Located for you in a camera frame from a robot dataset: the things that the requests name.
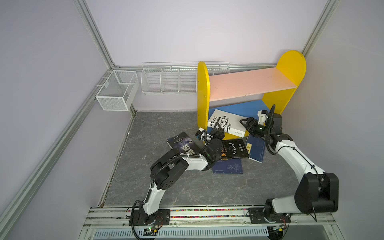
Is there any white booklet black text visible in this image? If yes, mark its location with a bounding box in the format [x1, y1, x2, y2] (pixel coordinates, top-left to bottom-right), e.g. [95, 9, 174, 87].
[208, 109, 246, 138]

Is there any black book orange title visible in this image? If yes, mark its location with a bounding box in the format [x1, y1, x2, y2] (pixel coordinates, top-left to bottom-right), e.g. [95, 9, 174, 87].
[221, 139, 249, 160]

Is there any dark eye cover book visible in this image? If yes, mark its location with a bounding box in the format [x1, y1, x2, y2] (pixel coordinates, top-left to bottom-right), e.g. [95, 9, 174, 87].
[167, 132, 201, 155]

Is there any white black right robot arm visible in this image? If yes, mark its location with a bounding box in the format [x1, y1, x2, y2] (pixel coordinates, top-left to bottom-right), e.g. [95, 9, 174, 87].
[240, 111, 339, 221]

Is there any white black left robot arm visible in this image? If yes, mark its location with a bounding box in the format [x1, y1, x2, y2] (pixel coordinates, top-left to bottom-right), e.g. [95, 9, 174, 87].
[128, 123, 225, 227]

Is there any blue book front stack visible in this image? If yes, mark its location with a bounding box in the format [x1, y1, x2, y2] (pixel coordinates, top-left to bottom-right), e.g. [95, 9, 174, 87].
[212, 159, 243, 174]

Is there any blue book right side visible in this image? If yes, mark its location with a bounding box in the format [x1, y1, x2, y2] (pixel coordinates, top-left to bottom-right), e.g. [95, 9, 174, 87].
[246, 135, 266, 164]

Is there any yellow pink blue bookshelf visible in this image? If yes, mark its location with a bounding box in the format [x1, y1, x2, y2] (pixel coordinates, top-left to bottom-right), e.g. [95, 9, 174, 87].
[197, 51, 307, 130]

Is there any white mesh box basket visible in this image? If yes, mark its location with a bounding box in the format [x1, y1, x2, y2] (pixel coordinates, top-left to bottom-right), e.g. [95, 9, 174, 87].
[96, 71, 140, 112]

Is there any white wire rack basket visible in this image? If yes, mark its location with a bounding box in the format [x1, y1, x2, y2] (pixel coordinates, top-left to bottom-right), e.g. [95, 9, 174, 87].
[140, 61, 232, 96]

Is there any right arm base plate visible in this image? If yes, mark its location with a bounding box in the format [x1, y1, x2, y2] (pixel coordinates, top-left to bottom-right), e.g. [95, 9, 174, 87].
[246, 207, 291, 224]

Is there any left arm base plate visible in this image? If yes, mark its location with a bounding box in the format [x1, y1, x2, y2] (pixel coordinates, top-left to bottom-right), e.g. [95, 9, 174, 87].
[129, 208, 171, 226]

